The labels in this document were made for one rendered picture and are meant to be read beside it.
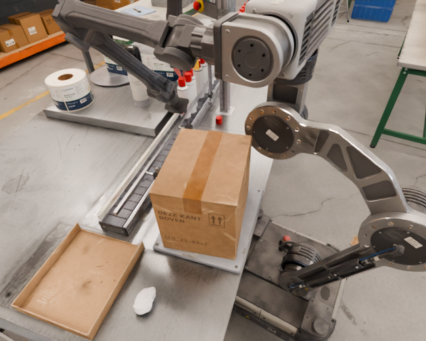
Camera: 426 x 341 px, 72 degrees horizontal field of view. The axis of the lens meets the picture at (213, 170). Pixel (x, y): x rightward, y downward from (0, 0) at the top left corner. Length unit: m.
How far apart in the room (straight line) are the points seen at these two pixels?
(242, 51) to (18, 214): 1.04
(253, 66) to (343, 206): 1.83
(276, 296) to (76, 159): 1.16
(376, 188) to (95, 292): 0.90
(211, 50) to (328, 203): 1.83
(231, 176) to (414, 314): 1.50
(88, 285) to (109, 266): 0.08
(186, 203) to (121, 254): 0.36
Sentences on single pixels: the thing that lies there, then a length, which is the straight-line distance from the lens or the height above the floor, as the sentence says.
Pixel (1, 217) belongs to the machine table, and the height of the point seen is 0.83.
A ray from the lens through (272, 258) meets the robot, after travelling 1.68.
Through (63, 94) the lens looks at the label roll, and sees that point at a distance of 1.71.
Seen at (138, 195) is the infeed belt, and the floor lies 0.88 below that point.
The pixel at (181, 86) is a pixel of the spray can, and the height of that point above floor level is 1.06.
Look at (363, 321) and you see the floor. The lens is 1.95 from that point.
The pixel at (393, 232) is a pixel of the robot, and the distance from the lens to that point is 1.06.
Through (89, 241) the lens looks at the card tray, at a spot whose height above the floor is 0.83.
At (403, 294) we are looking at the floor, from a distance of 2.11.
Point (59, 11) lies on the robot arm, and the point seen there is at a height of 1.48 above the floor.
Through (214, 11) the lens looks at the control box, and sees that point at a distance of 1.44.
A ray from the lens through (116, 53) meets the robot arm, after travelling 1.08.
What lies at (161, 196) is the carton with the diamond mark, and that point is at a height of 1.11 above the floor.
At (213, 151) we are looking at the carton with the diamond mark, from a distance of 0.91.
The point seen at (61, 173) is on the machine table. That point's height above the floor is 0.83.
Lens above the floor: 1.70
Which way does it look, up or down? 44 degrees down
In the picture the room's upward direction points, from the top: 3 degrees counter-clockwise
